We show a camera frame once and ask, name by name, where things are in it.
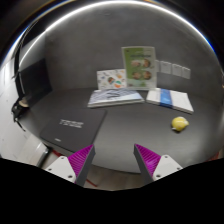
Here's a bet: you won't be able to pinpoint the white illustrated standing book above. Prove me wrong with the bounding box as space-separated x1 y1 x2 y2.
97 69 126 90

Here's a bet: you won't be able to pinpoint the white wall socket panels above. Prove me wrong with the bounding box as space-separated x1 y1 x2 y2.
156 61 191 79

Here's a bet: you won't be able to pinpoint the black monitor at left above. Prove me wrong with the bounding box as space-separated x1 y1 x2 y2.
19 59 52 107

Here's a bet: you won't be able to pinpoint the green standing book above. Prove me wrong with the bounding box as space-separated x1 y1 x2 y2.
122 46 157 90

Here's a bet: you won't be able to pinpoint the white blue flat book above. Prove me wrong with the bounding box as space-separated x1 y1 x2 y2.
146 88 194 114

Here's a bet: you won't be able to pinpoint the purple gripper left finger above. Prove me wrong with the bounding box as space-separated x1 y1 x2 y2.
46 145 95 184

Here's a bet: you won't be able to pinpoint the grey flat book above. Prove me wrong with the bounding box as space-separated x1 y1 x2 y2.
88 88 144 108

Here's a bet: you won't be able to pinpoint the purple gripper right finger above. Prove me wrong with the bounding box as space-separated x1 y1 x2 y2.
134 144 182 183

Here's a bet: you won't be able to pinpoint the yellow computer mouse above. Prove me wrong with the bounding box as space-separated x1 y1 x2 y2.
171 117 189 132

